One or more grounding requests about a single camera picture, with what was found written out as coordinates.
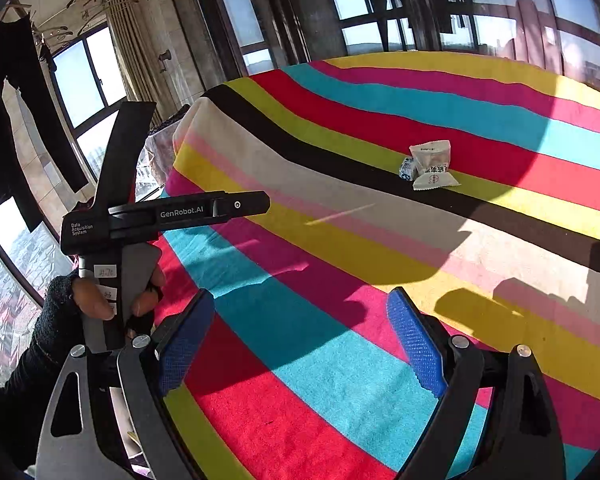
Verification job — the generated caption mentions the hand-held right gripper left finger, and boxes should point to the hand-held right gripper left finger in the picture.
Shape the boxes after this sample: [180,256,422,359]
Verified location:
[35,287,216,480]

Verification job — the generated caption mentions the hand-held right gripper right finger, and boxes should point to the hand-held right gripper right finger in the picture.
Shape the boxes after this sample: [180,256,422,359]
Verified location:
[387,286,567,480]

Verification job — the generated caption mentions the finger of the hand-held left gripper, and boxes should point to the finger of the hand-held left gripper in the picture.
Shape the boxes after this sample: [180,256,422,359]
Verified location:
[215,190,271,221]

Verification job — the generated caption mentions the white snack packet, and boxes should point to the white snack packet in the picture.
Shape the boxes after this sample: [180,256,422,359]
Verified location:
[412,167,462,192]
[409,140,452,173]

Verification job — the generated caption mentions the person's left forearm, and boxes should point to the person's left forearm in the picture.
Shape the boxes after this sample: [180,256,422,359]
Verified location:
[0,330,88,471]

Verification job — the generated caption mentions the person's left hand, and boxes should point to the person's left hand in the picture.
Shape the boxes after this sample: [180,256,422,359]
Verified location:
[35,265,167,361]

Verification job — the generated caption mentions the striped colourful table cloth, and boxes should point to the striped colourful table cloth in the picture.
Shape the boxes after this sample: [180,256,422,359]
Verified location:
[150,50,600,480]

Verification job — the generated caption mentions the dark cloth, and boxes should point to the dark cloth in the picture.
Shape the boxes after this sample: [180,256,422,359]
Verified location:
[150,104,192,133]

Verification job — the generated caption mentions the black hanging trousers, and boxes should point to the black hanging trousers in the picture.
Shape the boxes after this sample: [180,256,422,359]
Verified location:
[0,15,88,233]

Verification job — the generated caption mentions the side window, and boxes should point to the side window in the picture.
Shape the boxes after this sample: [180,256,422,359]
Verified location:
[50,22,131,131]

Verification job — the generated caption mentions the beige curtain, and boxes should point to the beige curtain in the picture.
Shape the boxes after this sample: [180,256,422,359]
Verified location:
[102,0,181,126]

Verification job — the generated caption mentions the dark window frame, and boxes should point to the dark window frame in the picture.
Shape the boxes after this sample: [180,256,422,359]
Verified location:
[190,0,600,101]

